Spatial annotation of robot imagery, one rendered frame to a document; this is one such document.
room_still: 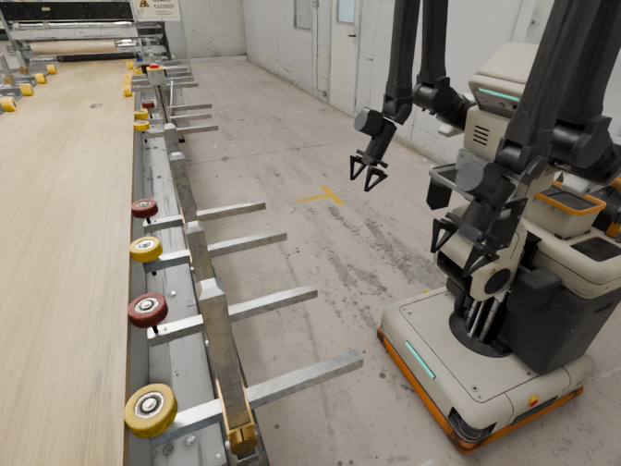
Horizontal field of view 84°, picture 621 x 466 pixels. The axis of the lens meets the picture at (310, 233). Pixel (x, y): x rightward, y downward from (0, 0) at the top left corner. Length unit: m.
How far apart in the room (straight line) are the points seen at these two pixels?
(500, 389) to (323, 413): 0.71
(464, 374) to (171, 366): 1.06
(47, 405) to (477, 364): 1.37
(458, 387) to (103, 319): 1.20
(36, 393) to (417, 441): 1.33
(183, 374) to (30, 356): 0.37
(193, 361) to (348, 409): 0.82
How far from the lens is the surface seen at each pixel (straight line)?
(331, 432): 1.64
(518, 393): 1.59
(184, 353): 1.13
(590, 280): 1.35
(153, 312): 0.85
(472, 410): 1.48
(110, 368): 0.79
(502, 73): 1.03
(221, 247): 1.09
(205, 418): 0.75
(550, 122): 0.77
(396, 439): 1.67
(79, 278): 1.04
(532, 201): 1.44
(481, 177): 0.70
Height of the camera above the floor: 1.47
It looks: 34 degrees down
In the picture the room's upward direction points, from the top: straight up
